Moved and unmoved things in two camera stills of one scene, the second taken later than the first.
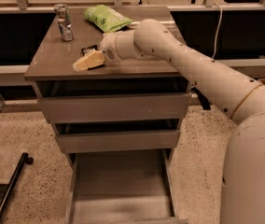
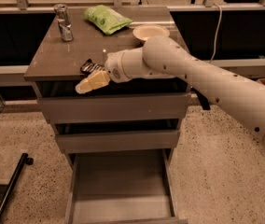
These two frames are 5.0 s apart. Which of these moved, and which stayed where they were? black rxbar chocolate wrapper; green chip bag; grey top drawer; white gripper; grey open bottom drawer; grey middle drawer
Moved: white gripper; black rxbar chocolate wrapper
Stayed: grey open bottom drawer; grey top drawer; green chip bag; grey middle drawer
